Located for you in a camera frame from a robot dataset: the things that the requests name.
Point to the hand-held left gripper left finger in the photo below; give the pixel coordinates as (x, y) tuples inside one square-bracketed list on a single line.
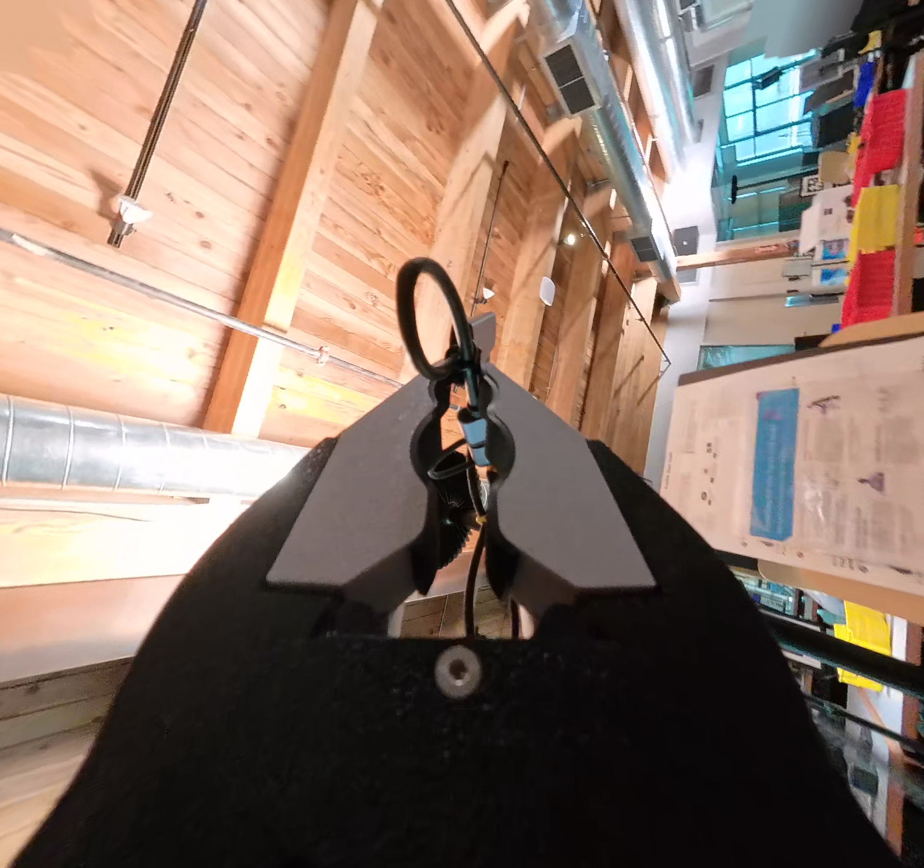
[(346, 507)]

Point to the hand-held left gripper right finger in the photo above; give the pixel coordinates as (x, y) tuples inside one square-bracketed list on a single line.
[(570, 507)]

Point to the grey USB hub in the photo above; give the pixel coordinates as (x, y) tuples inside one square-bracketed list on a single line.
[(482, 337)]

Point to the white ceiling access point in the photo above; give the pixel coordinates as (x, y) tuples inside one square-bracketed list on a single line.
[(546, 290)]

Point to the document stand with instruction sheet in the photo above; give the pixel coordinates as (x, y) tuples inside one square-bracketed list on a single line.
[(794, 464)]

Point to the black stand pole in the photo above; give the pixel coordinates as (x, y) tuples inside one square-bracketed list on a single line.
[(830, 648)]

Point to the shelf of coloured bins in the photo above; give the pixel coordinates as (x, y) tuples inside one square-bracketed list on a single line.
[(881, 161)]

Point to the silver spiral duct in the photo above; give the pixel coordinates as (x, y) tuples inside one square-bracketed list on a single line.
[(144, 442), (650, 16)]

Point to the black wall speaker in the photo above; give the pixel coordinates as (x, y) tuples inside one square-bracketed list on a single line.
[(686, 240)]

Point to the silver duct with vent grilles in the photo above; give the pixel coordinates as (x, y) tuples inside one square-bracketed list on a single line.
[(570, 31)]

